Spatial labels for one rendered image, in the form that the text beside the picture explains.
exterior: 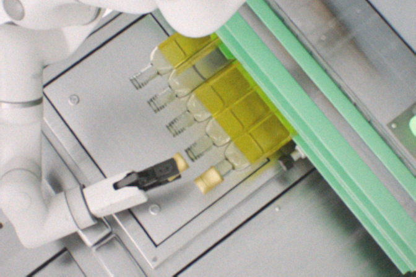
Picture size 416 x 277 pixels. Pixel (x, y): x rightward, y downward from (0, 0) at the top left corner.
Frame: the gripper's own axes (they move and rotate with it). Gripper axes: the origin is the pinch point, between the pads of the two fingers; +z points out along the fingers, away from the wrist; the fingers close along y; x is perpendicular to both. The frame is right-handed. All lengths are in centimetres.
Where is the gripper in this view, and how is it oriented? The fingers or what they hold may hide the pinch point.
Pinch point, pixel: (167, 171)
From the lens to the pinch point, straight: 141.2
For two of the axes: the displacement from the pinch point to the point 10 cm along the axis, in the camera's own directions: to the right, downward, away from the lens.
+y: -0.4, -2.5, -9.7
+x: -3.8, -8.9, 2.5
